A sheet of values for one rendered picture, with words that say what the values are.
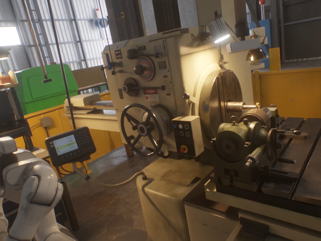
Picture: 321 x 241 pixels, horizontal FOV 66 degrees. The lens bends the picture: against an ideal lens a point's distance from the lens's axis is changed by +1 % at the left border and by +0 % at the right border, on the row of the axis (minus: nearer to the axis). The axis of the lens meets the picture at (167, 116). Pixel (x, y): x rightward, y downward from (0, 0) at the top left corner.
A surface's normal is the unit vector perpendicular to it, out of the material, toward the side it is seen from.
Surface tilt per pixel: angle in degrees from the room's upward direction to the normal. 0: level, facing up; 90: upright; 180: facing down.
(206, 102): 70
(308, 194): 0
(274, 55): 90
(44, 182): 64
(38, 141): 90
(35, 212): 91
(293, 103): 90
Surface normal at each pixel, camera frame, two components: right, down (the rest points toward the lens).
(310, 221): -0.62, 0.30
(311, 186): -0.17, -0.95
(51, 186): 0.78, -0.30
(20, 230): 0.14, -0.18
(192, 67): 0.77, 0.04
